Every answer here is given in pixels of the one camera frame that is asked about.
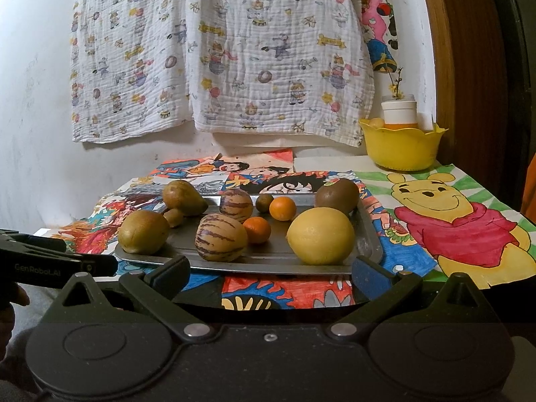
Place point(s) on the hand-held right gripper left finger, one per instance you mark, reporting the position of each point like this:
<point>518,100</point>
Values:
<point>171,275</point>

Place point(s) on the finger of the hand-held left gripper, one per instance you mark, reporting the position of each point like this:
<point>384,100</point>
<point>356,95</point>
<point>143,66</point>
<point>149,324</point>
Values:
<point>33,243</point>
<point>100,266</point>

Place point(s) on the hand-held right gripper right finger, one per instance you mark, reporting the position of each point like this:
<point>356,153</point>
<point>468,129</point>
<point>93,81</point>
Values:
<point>366,277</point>

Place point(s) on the yellow pear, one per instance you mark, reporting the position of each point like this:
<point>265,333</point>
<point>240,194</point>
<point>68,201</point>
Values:
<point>143,232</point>

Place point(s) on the small brown kiwi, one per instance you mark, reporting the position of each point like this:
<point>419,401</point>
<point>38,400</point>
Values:
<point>173,217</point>

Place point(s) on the yellow lemon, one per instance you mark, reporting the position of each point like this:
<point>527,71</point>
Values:
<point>321,236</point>

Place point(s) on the striped pepino melon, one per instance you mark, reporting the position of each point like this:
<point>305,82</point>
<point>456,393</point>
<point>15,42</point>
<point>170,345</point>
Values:
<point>220,236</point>
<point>235,204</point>

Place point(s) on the brown pear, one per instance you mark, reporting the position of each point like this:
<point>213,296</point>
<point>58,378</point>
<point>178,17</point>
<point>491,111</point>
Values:
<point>182,197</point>

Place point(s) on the brown kiwi with sticker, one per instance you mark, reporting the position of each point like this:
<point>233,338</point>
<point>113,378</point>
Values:
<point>337,195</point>

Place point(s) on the small orange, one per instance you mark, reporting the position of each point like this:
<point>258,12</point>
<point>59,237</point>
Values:
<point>282,208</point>
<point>256,230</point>

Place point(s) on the metal tray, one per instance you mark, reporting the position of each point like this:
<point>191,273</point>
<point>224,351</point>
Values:
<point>272,255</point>

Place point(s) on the small green round fruit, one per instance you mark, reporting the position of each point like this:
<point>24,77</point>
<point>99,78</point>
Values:
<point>264,203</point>

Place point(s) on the person's left hand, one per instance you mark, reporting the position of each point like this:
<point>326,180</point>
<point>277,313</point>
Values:
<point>16,297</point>

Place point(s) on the person's grey clothing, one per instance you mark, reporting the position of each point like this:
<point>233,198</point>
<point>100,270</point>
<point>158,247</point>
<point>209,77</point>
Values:
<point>16,339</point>

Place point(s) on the yellow bear drawing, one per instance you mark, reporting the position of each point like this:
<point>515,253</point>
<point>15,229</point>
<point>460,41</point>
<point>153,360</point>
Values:
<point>460,226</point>

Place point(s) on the yellow scalloped plastic bowl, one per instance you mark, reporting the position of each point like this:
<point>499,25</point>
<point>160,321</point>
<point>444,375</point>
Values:
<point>402,146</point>

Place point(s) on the tan round fruit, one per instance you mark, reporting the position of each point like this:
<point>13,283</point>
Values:
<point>374,122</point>

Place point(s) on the white and orange jar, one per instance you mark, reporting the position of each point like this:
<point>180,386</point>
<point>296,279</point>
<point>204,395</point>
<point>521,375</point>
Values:
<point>399,113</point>

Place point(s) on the orange object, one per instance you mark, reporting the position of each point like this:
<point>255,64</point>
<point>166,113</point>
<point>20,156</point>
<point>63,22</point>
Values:
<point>531,192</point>

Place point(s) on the twig with yellow flowers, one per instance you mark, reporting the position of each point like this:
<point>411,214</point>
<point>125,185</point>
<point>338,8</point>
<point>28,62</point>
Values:
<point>395,83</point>

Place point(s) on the printed muslin blanket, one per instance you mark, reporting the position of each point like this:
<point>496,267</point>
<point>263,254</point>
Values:
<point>276,58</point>
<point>125,58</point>

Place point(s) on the wooden door frame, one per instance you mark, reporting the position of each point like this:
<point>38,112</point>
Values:
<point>460,71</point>

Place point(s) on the colourful wall poster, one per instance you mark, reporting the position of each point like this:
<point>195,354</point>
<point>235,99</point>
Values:
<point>377,21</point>

